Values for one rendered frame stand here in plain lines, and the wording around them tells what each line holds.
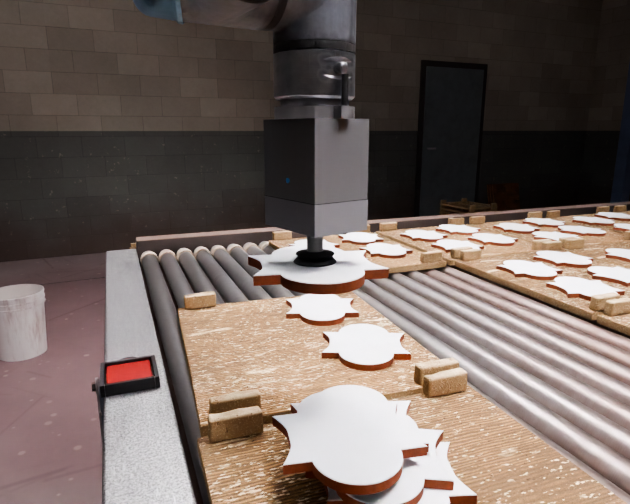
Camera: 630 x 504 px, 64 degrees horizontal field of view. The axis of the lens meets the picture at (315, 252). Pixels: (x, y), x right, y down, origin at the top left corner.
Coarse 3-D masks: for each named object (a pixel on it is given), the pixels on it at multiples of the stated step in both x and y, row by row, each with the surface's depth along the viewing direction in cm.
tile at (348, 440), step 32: (288, 416) 49; (320, 416) 49; (352, 416) 49; (384, 416) 49; (320, 448) 44; (352, 448) 44; (384, 448) 44; (416, 448) 45; (320, 480) 42; (352, 480) 40; (384, 480) 40
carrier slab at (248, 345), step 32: (192, 320) 88; (224, 320) 88; (256, 320) 88; (288, 320) 88; (352, 320) 88; (384, 320) 88; (192, 352) 76; (224, 352) 76; (256, 352) 76; (288, 352) 76; (320, 352) 76; (416, 352) 76; (192, 384) 66; (224, 384) 66; (256, 384) 66; (288, 384) 66; (320, 384) 66; (352, 384) 66; (384, 384) 66; (416, 384) 66
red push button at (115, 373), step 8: (144, 360) 75; (112, 368) 72; (120, 368) 72; (128, 368) 72; (136, 368) 72; (144, 368) 72; (112, 376) 70; (120, 376) 70; (128, 376) 70; (136, 376) 70; (144, 376) 70
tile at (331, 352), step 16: (336, 336) 79; (352, 336) 79; (368, 336) 79; (384, 336) 79; (400, 336) 79; (336, 352) 73; (352, 352) 73; (368, 352) 73; (384, 352) 73; (400, 352) 73; (352, 368) 70; (368, 368) 70; (384, 368) 70
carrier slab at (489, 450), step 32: (416, 416) 59; (448, 416) 59; (480, 416) 59; (224, 448) 53; (256, 448) 53; (288, 448) 53; (480, 448) 53; (512, 448) 53; (544, 448) 53; (224, 480) 48; (256, 480) 48; (288, 480) 48; (480, 480) 48; (512, 480) 48; (544, 480) 48; (576, 480) 48
